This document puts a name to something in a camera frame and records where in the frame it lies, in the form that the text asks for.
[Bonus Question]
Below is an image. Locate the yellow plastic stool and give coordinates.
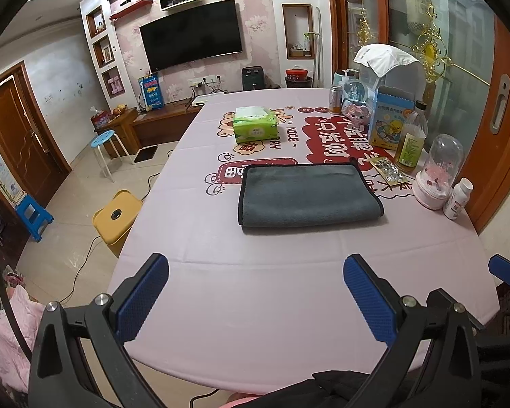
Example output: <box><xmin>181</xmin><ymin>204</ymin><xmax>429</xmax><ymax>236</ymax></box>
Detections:
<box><xmin>92</xmin><ymin>190</ymin><xmax>143</xmax><ymax>258</ymax></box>

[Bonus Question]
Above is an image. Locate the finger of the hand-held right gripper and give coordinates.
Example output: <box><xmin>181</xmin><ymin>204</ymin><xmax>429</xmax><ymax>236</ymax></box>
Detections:
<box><xmin>488</xmin><ymin>254</ymin><xmax>510</xmax><ymax>294</ymax></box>

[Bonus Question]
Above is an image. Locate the green tissue pack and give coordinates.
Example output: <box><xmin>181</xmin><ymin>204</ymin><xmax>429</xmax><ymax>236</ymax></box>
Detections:
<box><xmin>232</xmin><ymin>107</ymin><xmax>280</xmax><ymax>144</ymax></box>

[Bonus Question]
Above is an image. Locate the black floor mat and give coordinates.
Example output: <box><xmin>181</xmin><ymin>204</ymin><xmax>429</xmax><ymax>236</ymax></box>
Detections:
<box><xmin>133</xmin><ymin>145</ymin><xmax>159</xmax><ymax>165</ymax></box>

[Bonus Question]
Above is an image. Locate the white mask on dispenser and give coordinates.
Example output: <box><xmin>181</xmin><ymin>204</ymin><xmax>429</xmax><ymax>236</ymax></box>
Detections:
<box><xmin>353</xmin><ymin>44</ymin><xmax>421</xmax><ymax>80</ymax></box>

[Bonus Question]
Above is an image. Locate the red wall shelf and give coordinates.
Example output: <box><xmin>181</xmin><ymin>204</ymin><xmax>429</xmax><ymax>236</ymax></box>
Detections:
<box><xmin>109</xmin><ymin>0</ymin><xmax>154</xmax><ymax>21</ymax></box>

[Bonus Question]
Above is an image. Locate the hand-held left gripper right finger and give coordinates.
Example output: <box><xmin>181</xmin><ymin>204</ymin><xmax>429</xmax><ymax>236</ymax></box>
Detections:
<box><xmin>342</xmin><ymin>254</ymin><xmax>483</xmax><ymax>408</ymax></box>

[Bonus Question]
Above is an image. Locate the grey towel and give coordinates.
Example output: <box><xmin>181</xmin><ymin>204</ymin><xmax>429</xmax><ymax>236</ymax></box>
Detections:
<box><xmin>238</xmin><ymin>158</ymin><xmax>385</xmax><ymax>235</ymax></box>

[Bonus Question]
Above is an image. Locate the glass dome with pink flowers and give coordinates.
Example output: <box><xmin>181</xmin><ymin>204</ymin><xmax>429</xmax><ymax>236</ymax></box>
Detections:
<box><xmin>412</xmin><ymin>134</ymin><xmax>465</xmax><ymax>210</ymax></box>

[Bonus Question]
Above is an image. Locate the blue printed sack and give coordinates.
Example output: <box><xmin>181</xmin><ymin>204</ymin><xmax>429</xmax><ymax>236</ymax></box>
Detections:
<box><xmin>138</xmin><ymin>74</ymin><xmax>166</xmax><ymax>112</ymax></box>

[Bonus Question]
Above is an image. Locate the dark air fryer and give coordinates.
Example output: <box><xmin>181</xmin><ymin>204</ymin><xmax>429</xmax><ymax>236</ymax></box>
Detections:
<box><xmin>241</xmin><ymin>67</ymin><xmax>260</xmax><ymax>91</ymax></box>

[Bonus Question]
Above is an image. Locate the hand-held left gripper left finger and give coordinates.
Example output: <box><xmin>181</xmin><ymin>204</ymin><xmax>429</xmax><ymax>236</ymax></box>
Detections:
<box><xmin>28</xmin><ymin>253</ymin><xmax>171</xmax><ymax>408</ymax></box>

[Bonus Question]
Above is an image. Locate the blue carton with duck print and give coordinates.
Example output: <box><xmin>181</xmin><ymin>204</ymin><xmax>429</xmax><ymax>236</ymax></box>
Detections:
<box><xmin>368</xmin><ymin>86</ymin><xmax>416</xmax><ymax>152</ymax></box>

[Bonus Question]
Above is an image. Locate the pink printed tablecloth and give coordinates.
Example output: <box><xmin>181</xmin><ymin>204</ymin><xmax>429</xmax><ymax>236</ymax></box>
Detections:
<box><xmin>107</xmin><ymin>88</ymin><xmax>500</xmax><ymax>396</ymax></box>

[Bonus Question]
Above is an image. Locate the black flat television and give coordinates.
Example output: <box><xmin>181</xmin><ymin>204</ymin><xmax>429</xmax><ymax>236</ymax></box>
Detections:
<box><xmin>139</xmin><ymin>0</ymin><xmax>244</xmax><ymax>73</ymax></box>

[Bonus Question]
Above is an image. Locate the clear bottle with green label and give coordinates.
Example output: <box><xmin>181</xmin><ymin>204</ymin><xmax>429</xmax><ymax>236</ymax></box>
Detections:
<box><xmin>394</xmin><ymin>101</ymin><xmax>429</xmax><ymax>173</ymax></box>

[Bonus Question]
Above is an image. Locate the white pill bottle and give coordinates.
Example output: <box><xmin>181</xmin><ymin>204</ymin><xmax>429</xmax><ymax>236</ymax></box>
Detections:
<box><xmin>443</xmin><ymin>177</ymin><xmax>474</xmax><ymax>221</ymax></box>

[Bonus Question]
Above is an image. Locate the wooden television cabinet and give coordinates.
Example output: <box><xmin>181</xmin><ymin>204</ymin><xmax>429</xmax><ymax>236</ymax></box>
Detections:
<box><xmin>94</xmin><ymin>101</ymin><xmax>205</xmax><ymax>150</ymax></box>

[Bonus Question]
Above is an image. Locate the white set-top box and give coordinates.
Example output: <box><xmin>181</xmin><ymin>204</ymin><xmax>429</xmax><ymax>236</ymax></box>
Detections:
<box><xmin>190</xmin><ymin>93</ymin><xmax>222</xmax><ymax>107</ymax></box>

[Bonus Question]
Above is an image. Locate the red and black pot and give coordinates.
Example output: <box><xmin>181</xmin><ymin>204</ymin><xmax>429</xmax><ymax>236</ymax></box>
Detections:
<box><xmin>286</xmin><ymin>69</ymin><xmax>313</xmax><ymax>89</ymax></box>

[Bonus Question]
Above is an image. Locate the red tissue box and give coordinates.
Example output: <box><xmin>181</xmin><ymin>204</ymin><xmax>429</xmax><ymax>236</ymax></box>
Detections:
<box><xmin>91</xmin><ymin>108</ymin><xmax>112</xmax><ymax>131</ymax></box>

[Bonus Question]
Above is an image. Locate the black floor cable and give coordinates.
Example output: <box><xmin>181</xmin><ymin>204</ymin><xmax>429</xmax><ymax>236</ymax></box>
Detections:
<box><xmin>62</xmin><ymin>150</ymin><xmax>175</xmax><ymax>304</ymax></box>

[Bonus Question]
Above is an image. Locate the blue plastic step stool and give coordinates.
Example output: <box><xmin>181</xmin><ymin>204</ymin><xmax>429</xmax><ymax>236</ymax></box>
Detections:
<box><xmin>15</xmin><ymin>195</ymin><xmax>54</xmax><ymax>242</ymax></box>

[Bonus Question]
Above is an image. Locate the round blue stool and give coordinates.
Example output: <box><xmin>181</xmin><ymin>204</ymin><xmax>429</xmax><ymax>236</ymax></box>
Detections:
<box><xmin>90</xmin><ymin>131</ymin><xmax>133</xmax><ymax>182</ymax></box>

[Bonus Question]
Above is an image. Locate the glass door with gold ornament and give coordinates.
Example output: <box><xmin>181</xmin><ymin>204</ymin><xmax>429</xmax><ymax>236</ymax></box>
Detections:
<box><xmin>327</xmin><ymin>0</ymin><xmax>510</xmax><ymax>235</ymax></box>

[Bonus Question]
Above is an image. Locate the brown wooden door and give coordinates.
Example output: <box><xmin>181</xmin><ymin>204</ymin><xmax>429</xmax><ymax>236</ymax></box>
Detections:
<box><xmin>0</xmin><ymin>61</ymin><xmax>71</xmax><ymax>208</ymax></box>

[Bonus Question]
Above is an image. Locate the silver blister pack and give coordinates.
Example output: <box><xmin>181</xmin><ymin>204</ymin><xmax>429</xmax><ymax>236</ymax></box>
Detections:
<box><xmin>371</xmin><ymin>157</ymin><xmax>409</xmax><ymax>186</ymax></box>

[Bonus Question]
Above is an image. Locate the pink clothing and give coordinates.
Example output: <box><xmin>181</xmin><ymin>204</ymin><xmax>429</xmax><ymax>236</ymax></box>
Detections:
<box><xmin>0</xmin><ymin>283</ymin><xmax>47</xmax><ymax>392</ymax></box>

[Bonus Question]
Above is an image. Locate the orange drink can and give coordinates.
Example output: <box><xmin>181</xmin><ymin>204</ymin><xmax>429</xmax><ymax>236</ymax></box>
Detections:
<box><xmin>328</xmin><ymin>85</ymin><xmax>344</xmax><ymax>115</ymax></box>

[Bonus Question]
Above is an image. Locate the pink snow globe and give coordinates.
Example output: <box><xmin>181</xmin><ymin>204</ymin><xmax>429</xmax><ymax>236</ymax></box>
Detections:
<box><xmin>342</xmin><ymin>80</ymin><xmax>373</xmax><ymax>131</ymax></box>

